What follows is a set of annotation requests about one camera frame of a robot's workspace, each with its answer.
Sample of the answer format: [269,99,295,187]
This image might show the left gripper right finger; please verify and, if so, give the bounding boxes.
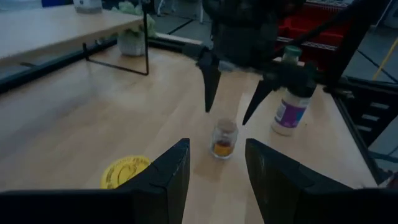
[245,138,355,224]

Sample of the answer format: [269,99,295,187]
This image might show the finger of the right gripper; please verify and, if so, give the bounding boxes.
[241,79,276,126]
[198,60,223,114]

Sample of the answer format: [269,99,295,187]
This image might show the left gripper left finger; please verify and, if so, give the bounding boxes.
[99,138,191,224]

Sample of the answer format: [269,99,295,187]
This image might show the black lid spice bottle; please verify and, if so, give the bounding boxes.
[271,79,317,137]

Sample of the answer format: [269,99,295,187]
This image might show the yellow lid spice jar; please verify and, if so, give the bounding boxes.
[99,154,152,190]

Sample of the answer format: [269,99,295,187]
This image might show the green lid oregano jar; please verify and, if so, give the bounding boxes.
[281,45,303,66]

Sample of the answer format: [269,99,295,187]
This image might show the small clear glass jar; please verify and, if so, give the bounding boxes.
[210,118,239,160]

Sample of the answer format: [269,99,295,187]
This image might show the wooden shelf black metal legs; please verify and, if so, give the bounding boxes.
[0,2,150,77]

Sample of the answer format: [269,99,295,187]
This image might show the red storage bin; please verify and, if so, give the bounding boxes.
[278,2,354,63]

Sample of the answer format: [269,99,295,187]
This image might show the potted green succulent plant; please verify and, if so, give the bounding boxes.
[111,1,158,57]

